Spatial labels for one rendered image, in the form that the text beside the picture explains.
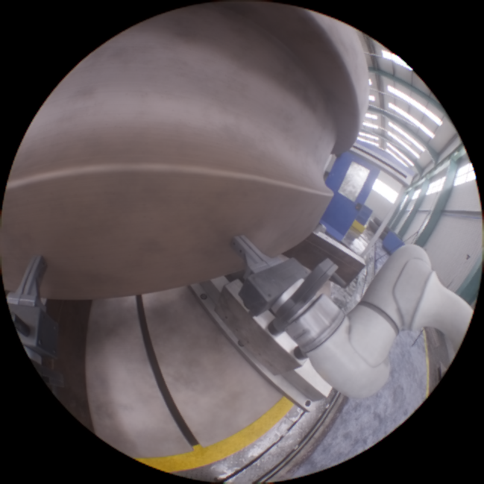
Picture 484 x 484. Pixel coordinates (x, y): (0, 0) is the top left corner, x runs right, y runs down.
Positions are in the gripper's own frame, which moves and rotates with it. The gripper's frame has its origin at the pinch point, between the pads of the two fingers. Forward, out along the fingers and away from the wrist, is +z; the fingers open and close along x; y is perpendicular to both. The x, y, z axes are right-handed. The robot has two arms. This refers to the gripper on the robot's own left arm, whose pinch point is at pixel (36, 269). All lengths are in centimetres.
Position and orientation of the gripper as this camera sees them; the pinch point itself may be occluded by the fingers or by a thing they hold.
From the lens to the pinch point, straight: 34.2
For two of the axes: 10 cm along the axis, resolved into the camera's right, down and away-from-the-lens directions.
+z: -4.4, -6.2, 6.4
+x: -8.4, 0.4, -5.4
